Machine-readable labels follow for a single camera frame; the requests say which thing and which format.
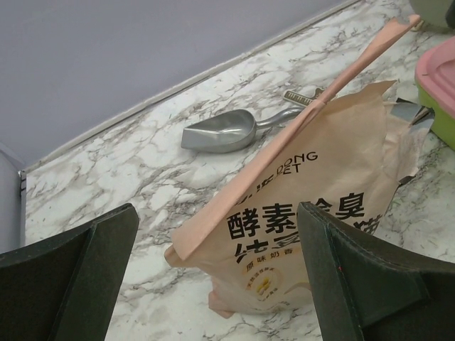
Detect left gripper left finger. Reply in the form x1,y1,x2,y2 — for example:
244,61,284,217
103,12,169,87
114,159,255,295
1,203,139,340

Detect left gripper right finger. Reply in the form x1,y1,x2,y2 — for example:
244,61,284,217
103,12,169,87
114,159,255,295
297,202,454,340

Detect cat litter bag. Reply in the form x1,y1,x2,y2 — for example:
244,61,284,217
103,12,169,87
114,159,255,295
164,15,433,318

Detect metal bag sealing clip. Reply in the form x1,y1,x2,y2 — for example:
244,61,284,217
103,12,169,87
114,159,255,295
282,87,323,107

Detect grey metal litter scoop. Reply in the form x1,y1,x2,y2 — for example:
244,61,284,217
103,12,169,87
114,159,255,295
181,107,303,153

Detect pink litter box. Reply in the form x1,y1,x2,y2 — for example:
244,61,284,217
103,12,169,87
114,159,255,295
414,37,454,148

